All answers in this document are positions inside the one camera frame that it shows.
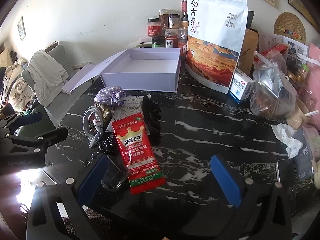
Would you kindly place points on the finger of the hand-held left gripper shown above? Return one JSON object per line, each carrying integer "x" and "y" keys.
{"x": 27, "y": 119}
{"x": 37, "y": 140}

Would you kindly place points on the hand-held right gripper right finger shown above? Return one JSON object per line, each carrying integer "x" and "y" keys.
{"x": 227, "y": 180}

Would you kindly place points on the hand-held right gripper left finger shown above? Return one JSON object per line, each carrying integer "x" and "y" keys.
{"x": 92, "y": 177}

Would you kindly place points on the smoky clear plastic cup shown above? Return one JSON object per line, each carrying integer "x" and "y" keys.
{"x": 115, "y": 173}

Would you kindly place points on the red snack packet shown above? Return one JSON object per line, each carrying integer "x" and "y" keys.
{"x": 135, "y": 155}

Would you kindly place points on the gold snack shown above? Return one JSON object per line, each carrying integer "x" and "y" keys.
{"x": 103, "y": 113}

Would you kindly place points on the white fruit-print packet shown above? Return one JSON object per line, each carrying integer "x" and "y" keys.
{"x": 127, "y": 110}

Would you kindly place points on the black claw hair clip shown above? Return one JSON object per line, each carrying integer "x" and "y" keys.
{"x": 152, "y": 120}

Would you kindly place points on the white gift box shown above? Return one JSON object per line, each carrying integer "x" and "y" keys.
{"x": 150, "y": 67}

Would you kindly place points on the pile of clothes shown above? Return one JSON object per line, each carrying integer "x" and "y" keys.
{"x": 15, "y": 80}

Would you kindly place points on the grey cloth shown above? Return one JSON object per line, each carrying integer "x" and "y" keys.
{"x": 47, "y": 75}

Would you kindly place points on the silver smartphone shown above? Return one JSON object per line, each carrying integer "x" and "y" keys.
{"x": 287, "y": 172}

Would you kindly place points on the white crumpled tissue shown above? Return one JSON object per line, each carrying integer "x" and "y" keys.
{"x": 287, "y": 137}

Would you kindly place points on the grey cushioned chair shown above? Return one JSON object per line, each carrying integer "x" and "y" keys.
{"x": 58, "y": 52}

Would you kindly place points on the dark foil packet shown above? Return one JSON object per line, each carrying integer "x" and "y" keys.
{"x": 303, "y": 155}

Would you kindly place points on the beige ceramic cup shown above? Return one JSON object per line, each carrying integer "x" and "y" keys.
{"x": 297, "y": 118}

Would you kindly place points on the small white medicine box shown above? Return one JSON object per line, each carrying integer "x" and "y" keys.
{"x": 241, "y": 87}

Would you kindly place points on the clear plastic bag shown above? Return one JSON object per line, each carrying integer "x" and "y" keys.
{"x": 272, "y": 92}

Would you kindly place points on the brown paper bag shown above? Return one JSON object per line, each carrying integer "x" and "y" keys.
{"x": 250, "y": 50}

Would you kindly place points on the pink paper bag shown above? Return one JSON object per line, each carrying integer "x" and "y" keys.
{"x": 314, "y": 72}

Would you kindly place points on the white power bank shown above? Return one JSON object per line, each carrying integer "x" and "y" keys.
{"x": 146, "y": 42}

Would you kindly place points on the printed paper sheets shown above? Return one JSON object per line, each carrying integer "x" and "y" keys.
{"x": 275, "y": 42}

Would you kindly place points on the orange powder clear-lid jar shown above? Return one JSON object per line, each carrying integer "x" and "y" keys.
{"x": 183, "y": 38}

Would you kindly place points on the green-label black jar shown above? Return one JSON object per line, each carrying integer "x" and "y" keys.
{"x": 158, "y": 42}

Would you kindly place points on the large white stand-up pouch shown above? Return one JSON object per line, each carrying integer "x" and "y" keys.
{"x": 215, "y": 30}

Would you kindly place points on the orange peel jar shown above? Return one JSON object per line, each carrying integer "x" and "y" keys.
{"x": 171, "y": 38}

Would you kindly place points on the red-label spice jar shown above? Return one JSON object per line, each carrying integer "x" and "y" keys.
{"x": 153, "y": 28}

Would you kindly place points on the woven straw trivet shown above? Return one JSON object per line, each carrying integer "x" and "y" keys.
{"x": 290, "y": 26}

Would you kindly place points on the black-lid jar with slices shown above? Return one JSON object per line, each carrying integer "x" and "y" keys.
{"x": 175, "y": 21}

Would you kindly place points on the brown-label clear jar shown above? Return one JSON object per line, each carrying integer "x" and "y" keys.
{"x": 166, "y": 17}

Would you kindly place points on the tall red-label jar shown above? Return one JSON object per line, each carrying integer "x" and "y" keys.
{"x": 184, "y": 5}

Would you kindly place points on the small wall picture frame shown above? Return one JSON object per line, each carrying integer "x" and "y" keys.
{"x": 21, "y": 28}

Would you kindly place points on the dark picture frame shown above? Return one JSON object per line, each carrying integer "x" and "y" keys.
{"x": 302, "y": 2}

